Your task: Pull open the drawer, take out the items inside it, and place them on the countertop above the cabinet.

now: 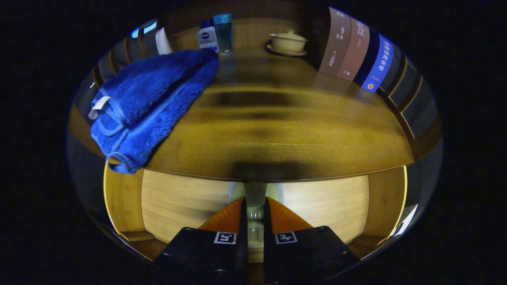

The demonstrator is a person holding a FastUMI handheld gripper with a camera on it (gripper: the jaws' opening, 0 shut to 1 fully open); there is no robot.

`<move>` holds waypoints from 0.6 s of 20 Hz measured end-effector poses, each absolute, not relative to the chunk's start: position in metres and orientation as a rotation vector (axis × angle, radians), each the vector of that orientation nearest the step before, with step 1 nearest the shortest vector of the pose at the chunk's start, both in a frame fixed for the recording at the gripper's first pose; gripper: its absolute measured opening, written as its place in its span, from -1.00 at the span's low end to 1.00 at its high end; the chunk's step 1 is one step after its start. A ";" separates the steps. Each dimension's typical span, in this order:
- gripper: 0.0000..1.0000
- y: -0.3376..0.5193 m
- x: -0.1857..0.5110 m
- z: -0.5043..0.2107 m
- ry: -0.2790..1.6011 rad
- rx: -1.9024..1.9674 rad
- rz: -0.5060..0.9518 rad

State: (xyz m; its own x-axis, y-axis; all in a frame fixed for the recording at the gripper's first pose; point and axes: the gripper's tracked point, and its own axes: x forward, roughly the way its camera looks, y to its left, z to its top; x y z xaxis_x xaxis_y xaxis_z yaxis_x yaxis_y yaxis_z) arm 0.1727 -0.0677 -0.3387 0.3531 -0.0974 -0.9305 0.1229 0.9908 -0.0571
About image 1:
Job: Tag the blue folded towel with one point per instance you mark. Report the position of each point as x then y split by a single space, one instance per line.
150 95

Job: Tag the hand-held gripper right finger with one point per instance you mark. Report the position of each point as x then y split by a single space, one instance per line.
269 257

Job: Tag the white tube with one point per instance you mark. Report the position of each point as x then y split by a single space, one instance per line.
163 41

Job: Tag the wooden cabinet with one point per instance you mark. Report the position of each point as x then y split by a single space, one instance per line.
253 31

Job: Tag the wooden drawer with black knob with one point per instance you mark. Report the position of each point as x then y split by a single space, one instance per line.
178 202

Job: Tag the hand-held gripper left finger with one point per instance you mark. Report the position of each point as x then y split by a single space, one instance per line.
242 257

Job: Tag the white lotion bottle blue cap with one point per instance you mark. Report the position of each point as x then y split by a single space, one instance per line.
206 37

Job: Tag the blue book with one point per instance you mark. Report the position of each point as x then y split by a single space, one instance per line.
378 63

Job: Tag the wooden countertop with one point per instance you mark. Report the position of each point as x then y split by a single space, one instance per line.
297 130

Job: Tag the teal clear bottle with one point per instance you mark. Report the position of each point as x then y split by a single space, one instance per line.
223 33

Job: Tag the beige lidded teacup with saucer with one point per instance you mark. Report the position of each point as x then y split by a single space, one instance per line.
287 41

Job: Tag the reddish brown book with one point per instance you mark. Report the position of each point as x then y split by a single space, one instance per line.
354 51

